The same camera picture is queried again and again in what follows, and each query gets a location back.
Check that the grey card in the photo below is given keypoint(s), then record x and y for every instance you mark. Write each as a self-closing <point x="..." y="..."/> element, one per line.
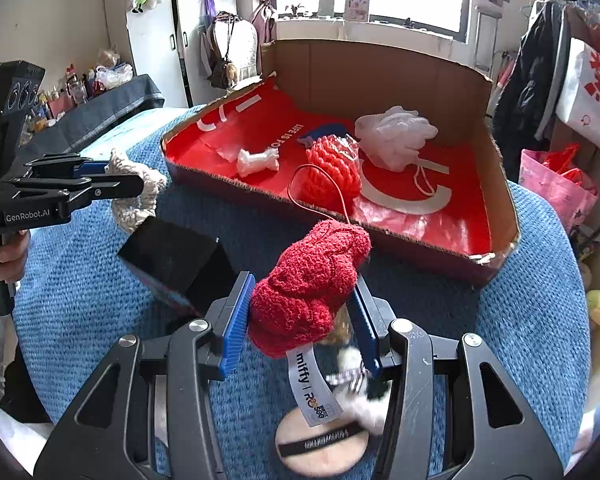
<point x="326" y="6"/>

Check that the pink gift bag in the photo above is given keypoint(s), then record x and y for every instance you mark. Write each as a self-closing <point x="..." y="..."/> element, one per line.
<point x="550" y="185"/>

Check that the red plastic bag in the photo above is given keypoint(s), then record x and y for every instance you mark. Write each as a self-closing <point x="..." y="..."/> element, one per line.
<point x="562" y="160"/>

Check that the white shopping bag red print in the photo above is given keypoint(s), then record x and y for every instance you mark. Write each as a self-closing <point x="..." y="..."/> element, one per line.
<point x="590" y="100"/>

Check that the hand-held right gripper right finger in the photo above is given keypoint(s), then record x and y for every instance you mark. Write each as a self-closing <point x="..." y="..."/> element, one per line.
<point x="367" y="330"/>

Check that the pink greeting card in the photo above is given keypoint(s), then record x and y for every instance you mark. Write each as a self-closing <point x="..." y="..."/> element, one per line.
<point x="357" y="8"/>

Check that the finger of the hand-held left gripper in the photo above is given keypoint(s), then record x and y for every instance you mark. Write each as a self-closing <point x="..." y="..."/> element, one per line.
<point x="92" y="166"/>
<point x="105" y="187"/>

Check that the person's left hand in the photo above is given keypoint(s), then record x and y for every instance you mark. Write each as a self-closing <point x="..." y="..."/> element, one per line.
<point x="17" y="250"/>

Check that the white wardrobe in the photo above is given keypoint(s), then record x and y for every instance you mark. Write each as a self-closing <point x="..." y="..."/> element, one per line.
<point x="155" y="50"/>

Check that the dark cloth-covered side table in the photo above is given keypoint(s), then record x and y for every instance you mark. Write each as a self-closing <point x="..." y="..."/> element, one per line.
<point x="115" y="102"/>

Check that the cardboard box with red lining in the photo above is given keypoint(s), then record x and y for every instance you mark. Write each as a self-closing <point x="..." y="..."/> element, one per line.
<point x="380" y="90"/>

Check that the dark printed box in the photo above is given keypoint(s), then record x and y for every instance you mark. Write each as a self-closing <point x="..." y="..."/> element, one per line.
<point x="175" y="260"/>

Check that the cluster of cosmetic bottles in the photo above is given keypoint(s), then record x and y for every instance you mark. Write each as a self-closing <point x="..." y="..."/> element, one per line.
<point x="70" y="91"/>

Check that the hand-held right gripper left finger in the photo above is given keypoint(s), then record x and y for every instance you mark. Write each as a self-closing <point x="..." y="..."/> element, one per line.
<point x="237" y="325"/>

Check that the pink curtain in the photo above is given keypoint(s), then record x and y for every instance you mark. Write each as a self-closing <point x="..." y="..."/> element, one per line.
<point x="265" y="20"/>

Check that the white plastic bag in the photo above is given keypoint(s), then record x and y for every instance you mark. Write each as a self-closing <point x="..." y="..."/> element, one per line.
<point x="112" y="75"/>

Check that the metal crutch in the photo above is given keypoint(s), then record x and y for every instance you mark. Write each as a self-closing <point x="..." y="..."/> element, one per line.
<point x="480" y="40"/>

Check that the black jacket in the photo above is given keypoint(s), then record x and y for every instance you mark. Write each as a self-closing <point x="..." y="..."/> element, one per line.
<point x="525" y="85"/>

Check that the white mesh bath loofah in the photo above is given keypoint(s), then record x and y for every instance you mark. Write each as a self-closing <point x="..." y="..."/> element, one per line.
<point x="395" y="135"/>

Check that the beige powder puff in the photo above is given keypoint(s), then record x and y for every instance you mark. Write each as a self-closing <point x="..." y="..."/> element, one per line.
<point x="320" y="455"/>

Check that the black clothes rack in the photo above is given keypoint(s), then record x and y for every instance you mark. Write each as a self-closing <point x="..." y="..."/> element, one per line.
<point x="597" y="226"/>

